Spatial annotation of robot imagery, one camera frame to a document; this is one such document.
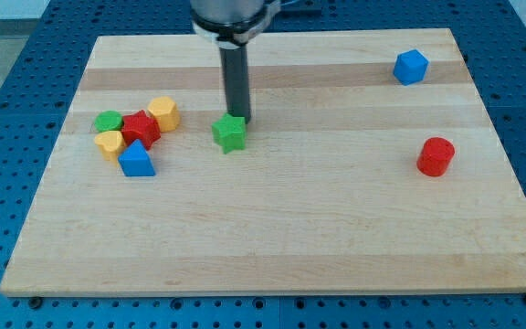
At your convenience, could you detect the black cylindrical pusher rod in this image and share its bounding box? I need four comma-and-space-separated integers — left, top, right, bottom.
219, 46, 251, 123

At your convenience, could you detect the green star block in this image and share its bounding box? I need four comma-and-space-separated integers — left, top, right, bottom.
211, 113, 247, 154

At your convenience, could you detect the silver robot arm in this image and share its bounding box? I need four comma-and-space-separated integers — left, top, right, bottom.
190, 0, 281, 122

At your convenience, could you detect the red star block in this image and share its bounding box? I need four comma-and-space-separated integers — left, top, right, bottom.
121, 110, 161, 150

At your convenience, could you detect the yellow hexagon block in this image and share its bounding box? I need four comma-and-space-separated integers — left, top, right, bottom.
147, 96, 181, 133

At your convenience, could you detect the blue triangle block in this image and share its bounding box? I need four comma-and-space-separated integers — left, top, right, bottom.
118, 140, 156, 177

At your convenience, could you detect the green cylinder block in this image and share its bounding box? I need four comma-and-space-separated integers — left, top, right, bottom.
94, 111, 123, 133

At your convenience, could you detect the yellow heart block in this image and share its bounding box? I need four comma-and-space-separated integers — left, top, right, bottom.
94, 131, 126, 165

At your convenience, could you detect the wooden board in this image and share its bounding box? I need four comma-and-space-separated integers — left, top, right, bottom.
0, 28, 526, 298

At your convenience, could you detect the blue cube block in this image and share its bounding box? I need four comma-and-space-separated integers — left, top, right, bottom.
393, 49, 429, 85

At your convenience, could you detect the red cylinder block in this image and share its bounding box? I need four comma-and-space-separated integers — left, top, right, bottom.
416, 137, 456, 177

